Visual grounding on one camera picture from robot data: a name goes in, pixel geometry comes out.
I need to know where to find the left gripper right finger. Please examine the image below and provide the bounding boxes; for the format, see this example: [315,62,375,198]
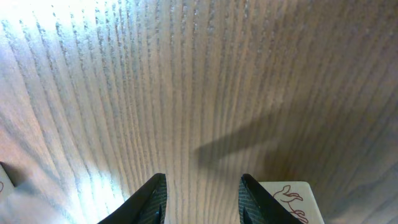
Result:
[238,174,302,224]

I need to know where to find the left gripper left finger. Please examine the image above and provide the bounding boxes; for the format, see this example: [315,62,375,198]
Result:
[99,173,167,224]

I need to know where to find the red letter A block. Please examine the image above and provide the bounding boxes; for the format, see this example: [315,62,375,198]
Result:
[260,181,325,224]

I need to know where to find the red letter E block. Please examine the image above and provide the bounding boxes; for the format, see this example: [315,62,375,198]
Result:
[0,166,15,202]

